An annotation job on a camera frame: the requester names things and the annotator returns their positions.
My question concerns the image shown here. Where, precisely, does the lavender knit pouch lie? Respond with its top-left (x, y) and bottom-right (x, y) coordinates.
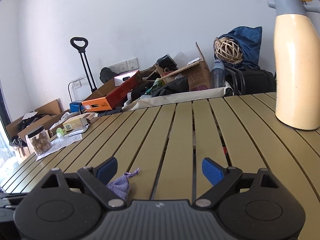
top-left (106, 168), bottom-right (140, 200)

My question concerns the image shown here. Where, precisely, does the white printed paper sheet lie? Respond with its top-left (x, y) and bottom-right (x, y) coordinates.
top-left (36, 134), bottom-right (82, 161)

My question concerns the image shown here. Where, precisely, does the small yellow carton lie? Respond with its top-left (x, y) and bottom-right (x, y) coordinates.
top-left (63, 116), bottom-right (88, 131)

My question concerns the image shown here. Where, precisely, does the tan folding camping table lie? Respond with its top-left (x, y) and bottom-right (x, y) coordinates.
top-left (1, 93), bottom-right (319, 239)

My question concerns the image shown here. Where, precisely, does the clear snack jar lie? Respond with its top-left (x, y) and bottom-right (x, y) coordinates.
top-left (25, 126), bottom-right (52, 156)

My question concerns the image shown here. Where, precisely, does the large open cardboard box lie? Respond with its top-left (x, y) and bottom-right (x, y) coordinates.
top-left (5, 99), bottom-right (69, 142)

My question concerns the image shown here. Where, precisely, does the orange cardboard box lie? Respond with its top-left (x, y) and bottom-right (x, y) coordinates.
top-left (81, 70), bottom-right (143, 112)

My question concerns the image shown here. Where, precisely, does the chrome tube rack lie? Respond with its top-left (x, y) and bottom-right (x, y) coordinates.
top-left (67, 77), bottom-right (91, 102)

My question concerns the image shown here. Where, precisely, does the grey water bottle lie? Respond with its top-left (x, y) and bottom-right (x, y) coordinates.
top-left (210, 60), bottom-right (225, 88)

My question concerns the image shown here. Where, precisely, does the brown open cardboard box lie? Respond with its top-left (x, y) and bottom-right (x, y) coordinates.
top-left (154, 42), bottom-right (210, 91)

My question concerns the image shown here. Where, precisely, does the rattan woven ball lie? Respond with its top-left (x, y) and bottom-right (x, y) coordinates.
top-left (213, 37), bottom-right (243, 64)

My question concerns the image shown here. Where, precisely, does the blue fabric bag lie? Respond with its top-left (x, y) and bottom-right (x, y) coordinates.
top-left (219, 26), bottom-right (263, 70)

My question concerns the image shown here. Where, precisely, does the yellow thermos jug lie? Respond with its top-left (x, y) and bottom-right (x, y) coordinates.
top-left (268, 0), bottom-right (319, 131)

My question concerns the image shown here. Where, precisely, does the black cart handle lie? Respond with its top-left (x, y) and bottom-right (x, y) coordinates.
top-left (70, 37), bottom-right (97, 93)

